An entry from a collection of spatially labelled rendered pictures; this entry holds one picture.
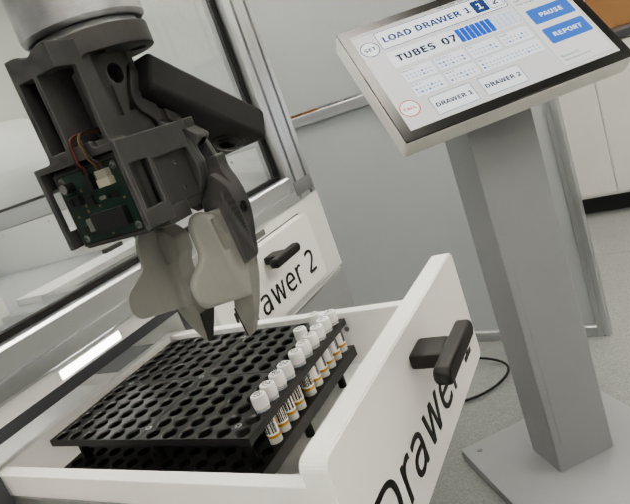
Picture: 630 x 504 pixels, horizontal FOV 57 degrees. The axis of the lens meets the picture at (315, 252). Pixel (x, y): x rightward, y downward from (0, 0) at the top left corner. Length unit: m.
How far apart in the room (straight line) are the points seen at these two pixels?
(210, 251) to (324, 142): 1.98
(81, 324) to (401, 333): 0.34
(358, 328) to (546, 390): 0.99
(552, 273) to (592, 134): 1.97
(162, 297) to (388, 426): 0.18
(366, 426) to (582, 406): 1.28
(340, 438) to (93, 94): 0.23
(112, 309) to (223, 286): 0.29
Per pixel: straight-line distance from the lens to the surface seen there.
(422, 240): 2.29
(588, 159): 3.38
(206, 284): 0.37
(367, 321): 0.57
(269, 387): 0.45
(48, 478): 0.54
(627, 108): 3.31
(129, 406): 0.57
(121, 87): 0.38
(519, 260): 1.38
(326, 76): 2.28
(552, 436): 1.59
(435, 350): 0.42
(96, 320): 0.64
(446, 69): 1.24
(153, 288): 0.41
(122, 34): 0.37
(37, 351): 0.60
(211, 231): 0.38
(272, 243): 0.86
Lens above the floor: 1.10
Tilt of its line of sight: 14 degrees down
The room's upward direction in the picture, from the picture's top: 20 degrees counter-clockwise
